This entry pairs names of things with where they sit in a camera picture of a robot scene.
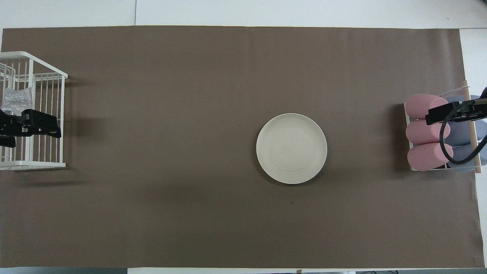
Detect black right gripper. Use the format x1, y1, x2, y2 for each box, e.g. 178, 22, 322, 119
425, 87, 487, 125

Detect clear plastic wrapper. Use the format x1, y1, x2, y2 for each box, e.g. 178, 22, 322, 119
2, 87, 33, 115

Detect cream round plate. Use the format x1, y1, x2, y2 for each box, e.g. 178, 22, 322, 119
256, 113, 328, 185

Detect white cup holder rack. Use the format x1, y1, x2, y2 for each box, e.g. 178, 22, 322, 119
403, 80, 487, 175

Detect brown table mat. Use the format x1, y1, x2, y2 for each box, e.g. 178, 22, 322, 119
0, 26, 485, 269

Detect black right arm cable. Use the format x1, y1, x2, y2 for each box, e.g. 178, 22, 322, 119
439, 110, 487, 165

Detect white wire dish rack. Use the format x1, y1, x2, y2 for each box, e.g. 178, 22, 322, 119
0, 51, 68, 170

